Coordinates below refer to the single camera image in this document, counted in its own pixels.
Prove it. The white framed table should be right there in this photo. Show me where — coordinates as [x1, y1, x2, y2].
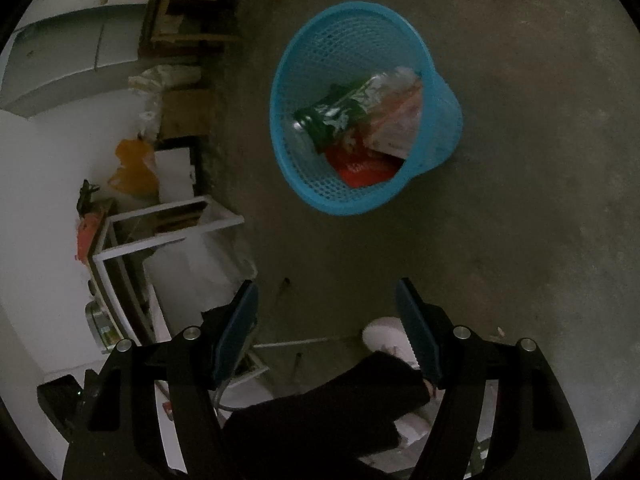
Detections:
[90, 196, 246, 351]

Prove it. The blue plastic mesh basket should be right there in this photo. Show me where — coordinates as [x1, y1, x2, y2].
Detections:
[269, 1, 463, 217]

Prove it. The black device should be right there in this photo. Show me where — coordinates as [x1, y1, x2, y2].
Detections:
[37, 371, 101, 441]

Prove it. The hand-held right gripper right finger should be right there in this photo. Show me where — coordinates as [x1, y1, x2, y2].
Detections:
[395, 277, 592, 480]

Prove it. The orange red bag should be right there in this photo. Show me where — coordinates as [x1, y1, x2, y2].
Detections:
[76, 212, 108, 261]

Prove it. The white square panel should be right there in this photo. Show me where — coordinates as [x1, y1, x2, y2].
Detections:
[154, 147, 197, 203]

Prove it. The red snack packet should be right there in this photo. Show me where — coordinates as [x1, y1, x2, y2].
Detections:
[324, 140, 406, 188]

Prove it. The cardboard box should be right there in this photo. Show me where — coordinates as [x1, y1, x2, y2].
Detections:
[160, 89, 216, 138]

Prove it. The small dark object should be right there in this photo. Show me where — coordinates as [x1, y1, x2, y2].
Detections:
[76, 180, 101, 213]

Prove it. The clear glass container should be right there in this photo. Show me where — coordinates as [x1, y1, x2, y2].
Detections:
[84, 299, 128, 353]

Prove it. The orange plastic bag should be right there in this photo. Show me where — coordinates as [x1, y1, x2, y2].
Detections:
[109, 139, 160, 196]

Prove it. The grey refrigerator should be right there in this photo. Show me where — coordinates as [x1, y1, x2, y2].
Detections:
[0, 4, 151, 118]

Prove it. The orange white snack packet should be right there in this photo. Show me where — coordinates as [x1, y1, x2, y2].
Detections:
[360, 80, 423, 161]

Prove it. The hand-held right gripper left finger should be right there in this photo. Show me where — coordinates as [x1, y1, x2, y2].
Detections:
[61, 280, 260, 480]

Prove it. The wooden chair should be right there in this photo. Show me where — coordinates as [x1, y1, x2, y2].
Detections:
[100, 0, 286, 46]

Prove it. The large white plastic bag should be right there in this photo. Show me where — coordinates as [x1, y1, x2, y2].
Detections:
[129, 64, 201, 95]

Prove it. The white shoe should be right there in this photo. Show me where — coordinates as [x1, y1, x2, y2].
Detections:
[362, 316, 421, 371]

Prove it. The small white plastic bag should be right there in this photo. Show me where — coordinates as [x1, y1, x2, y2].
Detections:
[137, 105, 163, 136]

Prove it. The green snack packet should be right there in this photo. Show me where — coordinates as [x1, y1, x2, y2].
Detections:
[292, 66, 423, 155]

